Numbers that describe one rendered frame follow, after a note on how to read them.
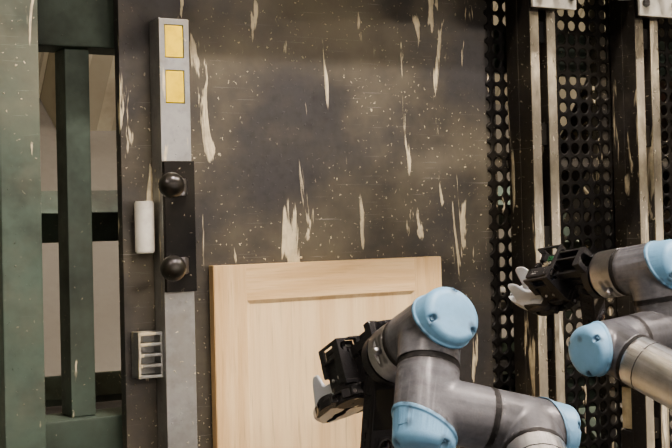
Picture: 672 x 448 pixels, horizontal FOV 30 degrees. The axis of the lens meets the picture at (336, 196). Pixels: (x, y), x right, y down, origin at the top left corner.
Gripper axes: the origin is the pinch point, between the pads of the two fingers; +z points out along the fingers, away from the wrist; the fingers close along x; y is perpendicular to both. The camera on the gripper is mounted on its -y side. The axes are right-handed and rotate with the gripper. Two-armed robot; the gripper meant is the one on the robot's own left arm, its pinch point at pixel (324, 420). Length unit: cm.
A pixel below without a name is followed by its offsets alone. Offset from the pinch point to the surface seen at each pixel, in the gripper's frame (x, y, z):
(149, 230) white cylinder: 13.7, 36.1, 14.8
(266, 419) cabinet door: -6.3, 8.6, 28.8
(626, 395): -84, 6, 29
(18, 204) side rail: 34, 39, 11
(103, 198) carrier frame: -19, 88, 110
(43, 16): 28, 69, 7
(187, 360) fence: 8.3, 17.4, 22.2
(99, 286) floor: -52, 104, 208
